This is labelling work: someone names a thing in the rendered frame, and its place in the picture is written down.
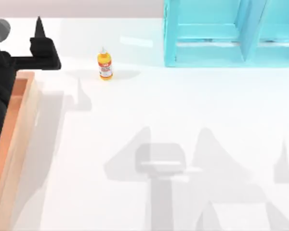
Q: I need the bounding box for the orange bottle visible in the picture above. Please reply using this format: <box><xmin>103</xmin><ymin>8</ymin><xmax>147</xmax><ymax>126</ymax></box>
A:
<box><xmin>97</xmin><ymin>46</ymin><xmax>114</xmax><ymax>81</ymax></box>

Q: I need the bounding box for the shallow salmon-coloured box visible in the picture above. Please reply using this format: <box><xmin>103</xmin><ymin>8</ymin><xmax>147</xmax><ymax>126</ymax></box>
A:
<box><xmin>0</xmin><ymin>71</ymin><xmax>43</xmax><ymax>231</ymax></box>

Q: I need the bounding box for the light blue rack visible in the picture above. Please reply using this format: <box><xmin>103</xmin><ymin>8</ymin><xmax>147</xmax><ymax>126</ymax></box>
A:
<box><xmin>163</xmin><ymin>0</ymin><xmax>289</xmax><ymax>68</ymax></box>

